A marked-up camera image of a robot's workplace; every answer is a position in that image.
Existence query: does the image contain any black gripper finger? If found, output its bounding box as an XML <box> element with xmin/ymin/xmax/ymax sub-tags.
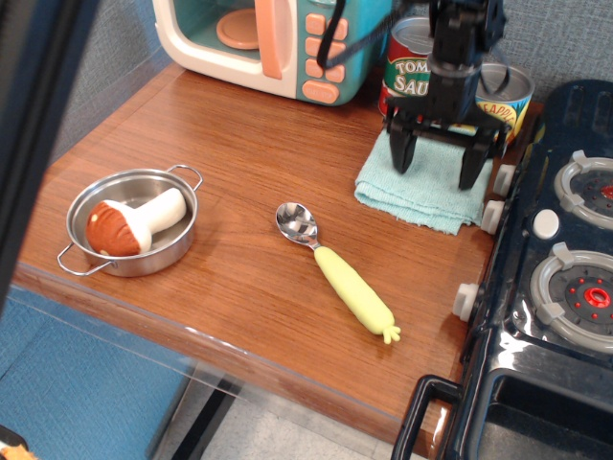
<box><xmin>459</xmin><ymin>143</ymin><xmax>495</xmax><ymax>190</ymax></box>
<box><xmin>389</xmin><ymin>126</ymin><xmax>420</xmax><ymax>174</ymax></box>

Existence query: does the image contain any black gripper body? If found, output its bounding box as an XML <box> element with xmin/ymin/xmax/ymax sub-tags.
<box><xmin>385</xmin><ymin>57</ymin><xmax>510</xmax><ymax>153</ymax></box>

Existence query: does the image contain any light blue towel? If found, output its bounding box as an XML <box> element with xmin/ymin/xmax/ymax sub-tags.
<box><xmin>354</xmin><ymin>130</ymin><xmax>493</xmax><ymax>235</ymax></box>

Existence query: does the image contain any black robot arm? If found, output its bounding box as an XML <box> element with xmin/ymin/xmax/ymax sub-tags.
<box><xmin>385</xmin><ymin>1</ymin><xmax>510</xmax><ymax>191</ymax></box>

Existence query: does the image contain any white stove knob top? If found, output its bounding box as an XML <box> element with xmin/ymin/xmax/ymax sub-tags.
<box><xmin>492</xmin><ymin>164</ymin><xmax>516</xmax><ymax>197</ymax></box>

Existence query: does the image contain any white stove knob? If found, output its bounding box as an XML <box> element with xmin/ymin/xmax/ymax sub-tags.
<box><xmin>480</xmin><ymin>200</ymin><xmax>505</xmax><ymax>235</ymax></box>
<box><xmin>492</xmin><ymin>164</ymin><xmax>516</xmax><ymax>197</ymax></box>
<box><xmin>452</xmin><ymin>284</ymin><xmax>479</xmax><ymax>322</ymax></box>

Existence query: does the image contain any pineapple slices can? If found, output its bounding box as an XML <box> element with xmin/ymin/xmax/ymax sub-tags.
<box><xmin>475</xmin><ymin>62</ymin><xmax>534</xmax><ymax>145</ymax></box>

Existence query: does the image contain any white stove knob middle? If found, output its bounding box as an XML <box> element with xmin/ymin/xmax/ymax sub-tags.
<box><xmin>480</xmin><ymin>200</ymin><xmax>505</xmax><ymax>235</ymax></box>

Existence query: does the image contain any tomato sauce can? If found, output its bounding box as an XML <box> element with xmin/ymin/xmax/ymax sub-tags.
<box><xmin>378</xmin><ymin>16</ymin><xmax>433</xmax><ymax>115</ymax></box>

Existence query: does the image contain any white stove knob bottom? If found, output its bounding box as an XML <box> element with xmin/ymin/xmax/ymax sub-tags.
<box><xmin>452</xmin><ymin>284</ymin><xmax>479</xmax><ymax>322</ymax></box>

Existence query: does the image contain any teal toy microwave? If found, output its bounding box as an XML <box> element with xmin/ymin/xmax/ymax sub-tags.
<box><xmin>153</xmin><ymin>1</ymin><xmax>385</xmax><ymax>106</ymax></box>

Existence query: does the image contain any black toy stove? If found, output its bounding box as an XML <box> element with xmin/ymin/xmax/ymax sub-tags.
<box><xmin>393</xmin><ymin>80</ymin><xmax>612</xmax><ymax>459</ymax></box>

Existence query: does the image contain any small steel pot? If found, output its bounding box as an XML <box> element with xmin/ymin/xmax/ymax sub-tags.
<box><xmin>57</xmin><ymin>165</ymin><xmax>204</xmax><ymax>277</ymax></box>

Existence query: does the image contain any plush brown mushroom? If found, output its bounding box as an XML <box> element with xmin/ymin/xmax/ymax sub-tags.
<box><xmin>85</xmin><ymin>188</ymin><xmax>187</xmax><ymax>257</ymax></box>

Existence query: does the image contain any black braided cable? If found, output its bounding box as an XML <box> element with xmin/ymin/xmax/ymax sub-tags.
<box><xmin>315</xmin><ymin>0</ymin><xmax>432</xmax><ymax>71</ymax></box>

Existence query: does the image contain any spoon with yellow-green handle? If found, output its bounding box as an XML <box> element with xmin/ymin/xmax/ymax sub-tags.
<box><xmin>276</xmin><ymin>202</ymin><xmax>401</xmax><ymax>345</ymax></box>

